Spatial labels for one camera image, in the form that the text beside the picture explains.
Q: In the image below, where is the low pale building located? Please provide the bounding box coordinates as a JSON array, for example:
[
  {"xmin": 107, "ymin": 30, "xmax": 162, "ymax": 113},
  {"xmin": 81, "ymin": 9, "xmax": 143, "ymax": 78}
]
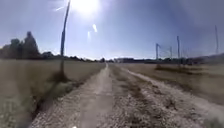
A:
[{"xmin": 114, "ymin": 57, "xmax": 135, "ymax": 64}]

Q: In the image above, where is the dry grass middle strip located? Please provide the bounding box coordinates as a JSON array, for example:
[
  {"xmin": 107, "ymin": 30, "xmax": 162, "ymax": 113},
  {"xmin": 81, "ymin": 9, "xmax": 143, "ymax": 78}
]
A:
[{"xmin": 108, "ymin": 64, "xmax": 183, "ymax": 128}]

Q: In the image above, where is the pale gravel track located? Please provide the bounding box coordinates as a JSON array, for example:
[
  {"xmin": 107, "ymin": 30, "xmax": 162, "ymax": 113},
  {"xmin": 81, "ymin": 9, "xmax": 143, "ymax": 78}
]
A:
[{"xmin": 29, "ymin": 63, "xmax": 224, "ymax": 128}]

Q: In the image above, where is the tall lamp pole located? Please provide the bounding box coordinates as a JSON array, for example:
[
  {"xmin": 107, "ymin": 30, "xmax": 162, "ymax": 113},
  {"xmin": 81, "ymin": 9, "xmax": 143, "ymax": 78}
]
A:
[{"xmin": 58, "ymin": 0, "xmax": 72, "ymax": 82}]

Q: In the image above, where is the tall net fence with posts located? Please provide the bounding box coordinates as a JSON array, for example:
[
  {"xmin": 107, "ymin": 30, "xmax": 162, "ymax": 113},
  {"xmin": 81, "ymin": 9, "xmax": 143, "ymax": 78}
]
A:
[{"xmin": 154, "ymin": 25, "xmax": 221, "ymax": 70}]

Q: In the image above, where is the dry grass field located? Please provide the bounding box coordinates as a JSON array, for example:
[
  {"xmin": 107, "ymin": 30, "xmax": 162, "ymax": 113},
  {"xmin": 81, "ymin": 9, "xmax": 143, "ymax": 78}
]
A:
[
  {"xmin": 0, "ymin": 59, "xmax": 107, "ymax": 128},
  {"xmin": 116, "ymin": 62, "xmax": 224, "ymax": 107}
]

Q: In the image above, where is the row of dark trees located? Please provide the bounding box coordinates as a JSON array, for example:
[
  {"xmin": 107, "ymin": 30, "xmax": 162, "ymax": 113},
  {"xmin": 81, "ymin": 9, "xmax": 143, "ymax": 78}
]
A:
[{"xmin": 0, "ymin": 31, "xmax": 106, "ymax": 63}]

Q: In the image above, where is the distant tree line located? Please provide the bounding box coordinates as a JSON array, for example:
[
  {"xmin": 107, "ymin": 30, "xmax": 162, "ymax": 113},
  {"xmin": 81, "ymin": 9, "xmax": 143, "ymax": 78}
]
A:
[{"xmin": 133, "ymin": 53, "xmax": 224, "ymax": 66}]

